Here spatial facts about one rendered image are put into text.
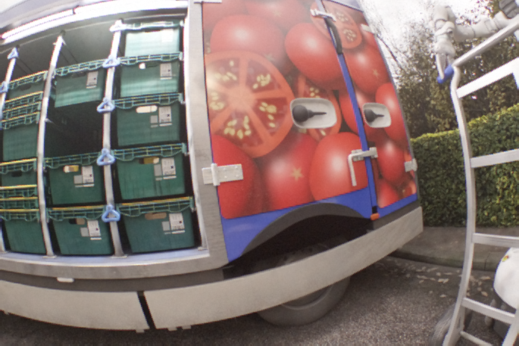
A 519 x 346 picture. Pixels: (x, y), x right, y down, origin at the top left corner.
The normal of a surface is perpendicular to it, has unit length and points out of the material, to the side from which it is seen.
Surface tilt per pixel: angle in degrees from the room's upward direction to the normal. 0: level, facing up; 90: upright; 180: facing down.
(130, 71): 95
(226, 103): 90
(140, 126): 98
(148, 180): 98
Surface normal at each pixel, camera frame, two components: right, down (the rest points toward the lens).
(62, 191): 0.31, -0.17
